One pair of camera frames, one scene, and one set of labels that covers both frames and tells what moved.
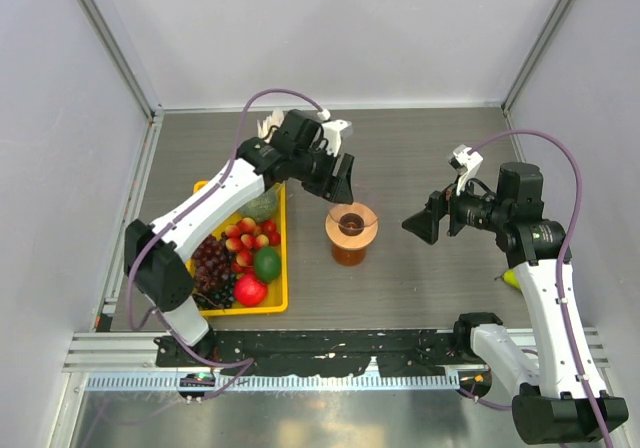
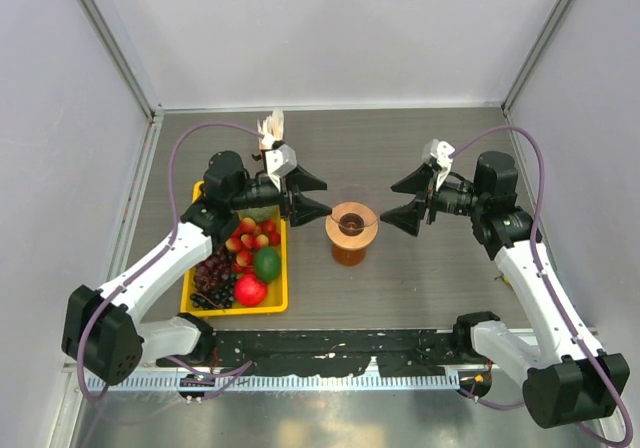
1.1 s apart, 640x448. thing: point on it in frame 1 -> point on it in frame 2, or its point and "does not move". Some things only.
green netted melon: [263, 208] does not move
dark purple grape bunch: [214, 273] does not move
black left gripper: [343, 187] -> [304, 209]
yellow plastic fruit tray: [276, 301] does not move
